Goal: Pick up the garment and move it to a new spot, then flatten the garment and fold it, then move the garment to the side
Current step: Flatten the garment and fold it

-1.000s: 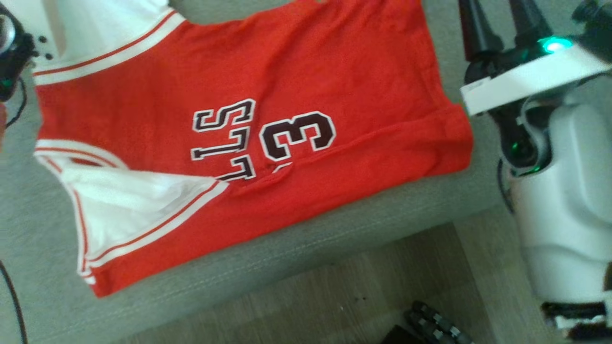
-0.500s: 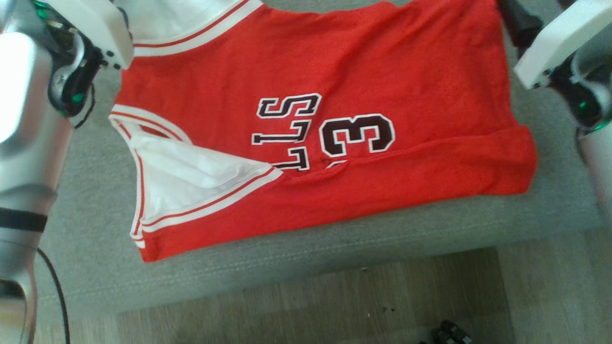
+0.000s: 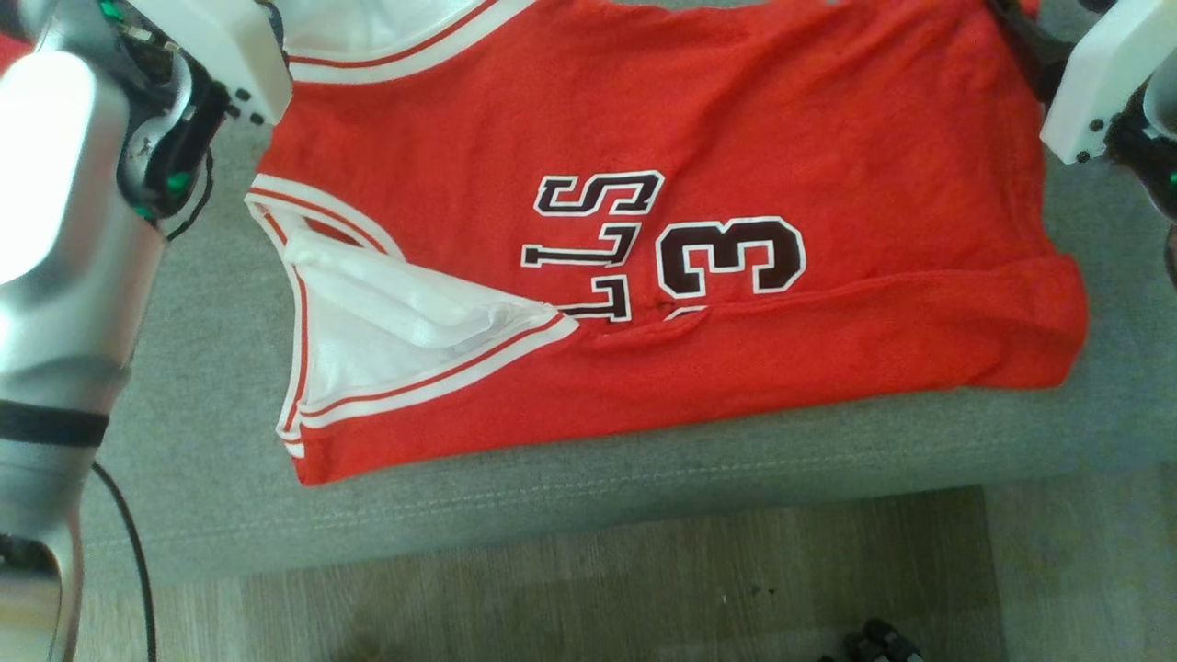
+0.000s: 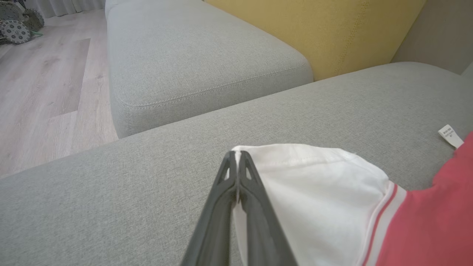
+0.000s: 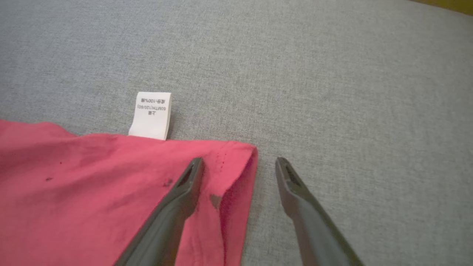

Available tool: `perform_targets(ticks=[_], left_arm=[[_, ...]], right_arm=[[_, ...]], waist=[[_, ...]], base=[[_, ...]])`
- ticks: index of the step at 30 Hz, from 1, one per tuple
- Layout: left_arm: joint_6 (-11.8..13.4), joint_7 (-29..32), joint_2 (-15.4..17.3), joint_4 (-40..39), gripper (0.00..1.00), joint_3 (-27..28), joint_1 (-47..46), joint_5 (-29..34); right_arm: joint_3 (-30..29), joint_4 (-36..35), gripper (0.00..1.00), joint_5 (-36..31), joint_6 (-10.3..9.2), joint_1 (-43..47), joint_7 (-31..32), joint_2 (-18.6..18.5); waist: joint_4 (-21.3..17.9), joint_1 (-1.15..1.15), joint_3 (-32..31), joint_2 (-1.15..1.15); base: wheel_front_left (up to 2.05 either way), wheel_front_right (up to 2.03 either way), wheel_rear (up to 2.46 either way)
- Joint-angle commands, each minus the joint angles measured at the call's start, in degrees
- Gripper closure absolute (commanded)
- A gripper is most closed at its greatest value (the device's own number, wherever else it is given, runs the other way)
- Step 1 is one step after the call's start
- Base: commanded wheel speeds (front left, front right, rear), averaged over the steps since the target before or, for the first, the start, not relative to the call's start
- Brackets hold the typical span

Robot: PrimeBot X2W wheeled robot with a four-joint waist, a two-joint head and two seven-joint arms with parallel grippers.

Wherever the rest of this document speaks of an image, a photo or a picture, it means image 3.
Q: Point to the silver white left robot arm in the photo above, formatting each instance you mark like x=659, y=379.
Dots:
x=64, y=276

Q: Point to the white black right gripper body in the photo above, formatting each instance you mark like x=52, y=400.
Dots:
x=1103, y=83

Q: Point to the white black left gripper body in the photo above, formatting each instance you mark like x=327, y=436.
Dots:
x=221, y=46

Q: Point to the wide grey sofa seat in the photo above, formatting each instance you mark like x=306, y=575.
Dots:
x=644, y=496

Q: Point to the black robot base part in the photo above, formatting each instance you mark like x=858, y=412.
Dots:
x=878, y=644

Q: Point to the red white basketball jersey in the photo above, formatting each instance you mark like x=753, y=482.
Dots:
x=736, y=129

